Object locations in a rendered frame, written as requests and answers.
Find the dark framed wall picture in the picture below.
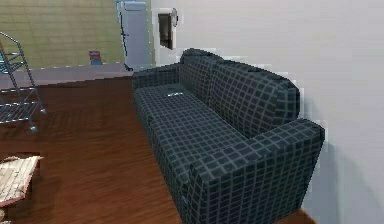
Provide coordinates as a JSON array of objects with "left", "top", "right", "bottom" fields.
[{"left": 157, "top": 12, "right": 175, "bottom": 51}]

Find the grey fridge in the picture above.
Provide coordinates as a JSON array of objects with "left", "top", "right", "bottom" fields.
[{"left": 116, "top": 0, "right": 153, "bottom": 72}]

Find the dark checked sofa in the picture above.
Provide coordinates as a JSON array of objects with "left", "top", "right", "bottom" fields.
[{"left": 131, "top": 48, "right": 326, "bottom": 224}]

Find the red and blue container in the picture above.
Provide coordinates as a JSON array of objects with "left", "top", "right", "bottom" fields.
[{"left": 88, "top": 50, "right": 103, "bottom": 66}]

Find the grey wire shelf cart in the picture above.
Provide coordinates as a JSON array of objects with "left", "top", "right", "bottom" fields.
[{"left": 0, "top": 31, "right": 48, "bottom": 134}]

